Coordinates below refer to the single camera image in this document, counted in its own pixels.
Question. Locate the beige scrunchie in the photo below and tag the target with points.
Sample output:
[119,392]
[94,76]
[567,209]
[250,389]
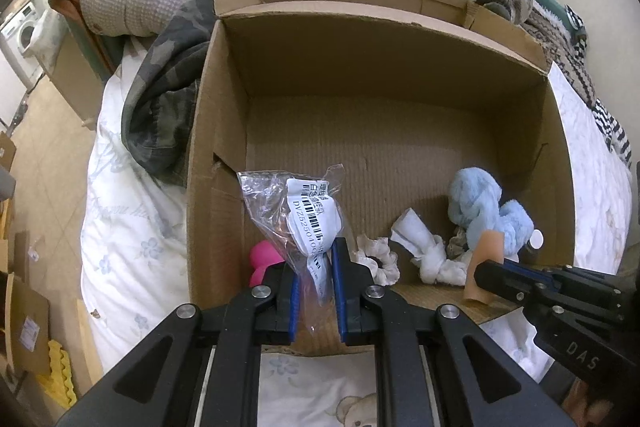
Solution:
[457,245]

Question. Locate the skin coloured tube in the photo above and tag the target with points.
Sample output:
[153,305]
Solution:
[489,248]

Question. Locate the white floral bed sheet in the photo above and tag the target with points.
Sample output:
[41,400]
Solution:
[133,252]

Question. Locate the camouflage dark garment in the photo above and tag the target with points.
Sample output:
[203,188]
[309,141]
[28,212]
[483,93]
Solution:
[160,109]

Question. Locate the pink rubber duck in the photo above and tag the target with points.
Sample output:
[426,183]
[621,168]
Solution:
[262,256]

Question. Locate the black white patterned blanket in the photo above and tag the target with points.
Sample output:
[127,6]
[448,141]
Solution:
[567,48]

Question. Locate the clear plastic bag with label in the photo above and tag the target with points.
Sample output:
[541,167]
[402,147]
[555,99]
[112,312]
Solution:
[301,217]

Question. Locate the white knotted sock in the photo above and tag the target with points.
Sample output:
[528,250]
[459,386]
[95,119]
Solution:
[428,251]

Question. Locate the yellow foam piece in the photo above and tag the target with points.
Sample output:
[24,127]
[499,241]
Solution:
[58,383]

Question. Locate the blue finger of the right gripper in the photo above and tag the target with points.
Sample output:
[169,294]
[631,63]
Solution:
[525,286]

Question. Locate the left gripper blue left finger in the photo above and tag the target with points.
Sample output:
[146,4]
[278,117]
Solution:
[278,318]

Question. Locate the white washing machine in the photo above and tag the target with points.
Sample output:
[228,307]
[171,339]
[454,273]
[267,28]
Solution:
[17,31]

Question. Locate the person's right hand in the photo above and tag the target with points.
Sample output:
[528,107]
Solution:
[583,409]

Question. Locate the white scrunchie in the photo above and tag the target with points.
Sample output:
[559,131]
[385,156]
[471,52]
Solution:
[376,255]

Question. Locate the cardboard box on floor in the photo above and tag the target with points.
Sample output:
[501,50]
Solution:
[26,325]

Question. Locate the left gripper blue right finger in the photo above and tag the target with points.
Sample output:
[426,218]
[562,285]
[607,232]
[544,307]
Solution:
[350,279]

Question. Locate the brown cardboard box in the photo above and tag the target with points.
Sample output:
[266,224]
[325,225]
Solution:
[401,93]

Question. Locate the light blue fluffy sock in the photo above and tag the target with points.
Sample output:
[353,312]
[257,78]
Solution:
[474,205]

